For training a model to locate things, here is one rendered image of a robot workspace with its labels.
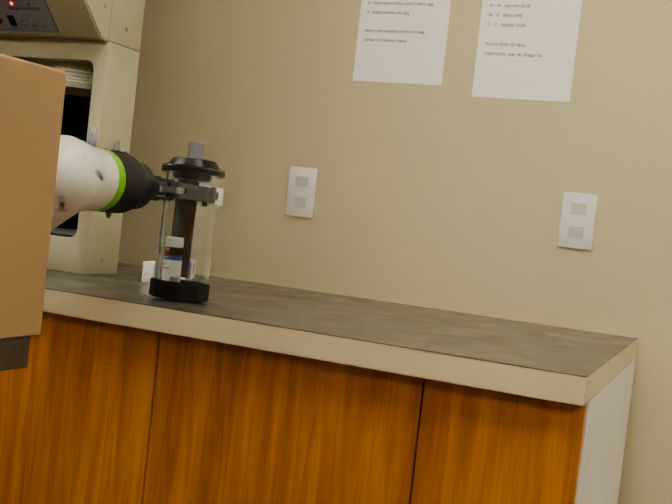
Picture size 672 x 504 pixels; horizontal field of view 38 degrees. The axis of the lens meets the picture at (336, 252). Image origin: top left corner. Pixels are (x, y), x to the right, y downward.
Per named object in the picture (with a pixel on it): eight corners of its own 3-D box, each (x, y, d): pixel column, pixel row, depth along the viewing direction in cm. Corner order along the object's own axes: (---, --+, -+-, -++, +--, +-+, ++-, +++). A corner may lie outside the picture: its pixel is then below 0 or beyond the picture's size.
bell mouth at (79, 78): (70, 96, 222) (73, 72, 221) (136, 100, 215) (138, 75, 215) (17, 83, 205) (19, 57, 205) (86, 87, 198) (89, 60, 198)
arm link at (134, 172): (69, 213, 145) (121, 220, 142) (78, 135, 145) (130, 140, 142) (94, 216, 151) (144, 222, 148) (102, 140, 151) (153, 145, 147)
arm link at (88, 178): (84, 181, 128) (47, 113, 130) (18, 234, 131) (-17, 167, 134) (143, 189, 141) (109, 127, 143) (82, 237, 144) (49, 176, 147)
